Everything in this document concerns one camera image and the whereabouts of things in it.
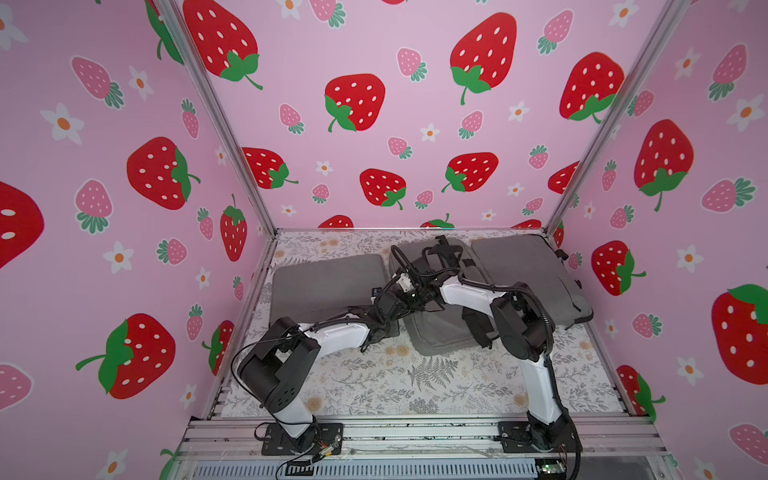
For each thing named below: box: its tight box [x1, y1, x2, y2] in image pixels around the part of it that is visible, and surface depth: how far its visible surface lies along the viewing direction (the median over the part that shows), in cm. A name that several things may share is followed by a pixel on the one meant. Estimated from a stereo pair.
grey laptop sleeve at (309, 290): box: [269, 254, 387, 325], surface depth 104 cm
